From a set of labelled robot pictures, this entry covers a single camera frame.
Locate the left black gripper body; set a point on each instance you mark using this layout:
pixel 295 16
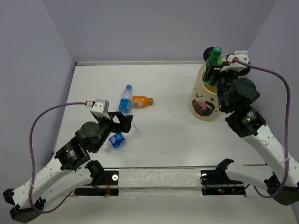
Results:
pixel 109 126

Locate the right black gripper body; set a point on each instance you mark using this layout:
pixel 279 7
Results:
pixel 222 82

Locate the green plastic bottle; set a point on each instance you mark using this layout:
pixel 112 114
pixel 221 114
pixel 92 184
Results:
pixel 212 55

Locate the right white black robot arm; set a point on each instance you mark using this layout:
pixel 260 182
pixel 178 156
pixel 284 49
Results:
pixel 282 182

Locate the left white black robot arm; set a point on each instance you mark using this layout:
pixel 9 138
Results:
pixel 70 168

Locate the cream bin with black ears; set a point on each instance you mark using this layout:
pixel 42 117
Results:
pixel 203 102

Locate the left blue label water bottle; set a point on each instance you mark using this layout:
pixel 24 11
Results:
pixel 118 140

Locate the upright-lying blue label water bottle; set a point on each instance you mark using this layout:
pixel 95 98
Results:
pixel 126 99

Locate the orange juice bottle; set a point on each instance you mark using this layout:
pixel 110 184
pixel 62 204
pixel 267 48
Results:
pixel 141 101

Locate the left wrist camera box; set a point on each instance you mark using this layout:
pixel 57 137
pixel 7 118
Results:
pixel 100 108

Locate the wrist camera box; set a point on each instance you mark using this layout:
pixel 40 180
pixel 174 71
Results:
pixel 100 108
pixel 235 61

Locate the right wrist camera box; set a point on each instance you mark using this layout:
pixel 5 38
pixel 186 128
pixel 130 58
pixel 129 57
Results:
pixel 235 61

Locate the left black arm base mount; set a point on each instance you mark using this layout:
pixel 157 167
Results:
pixel 107 186

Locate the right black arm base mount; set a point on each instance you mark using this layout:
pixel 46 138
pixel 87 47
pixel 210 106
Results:
pixel 214 186

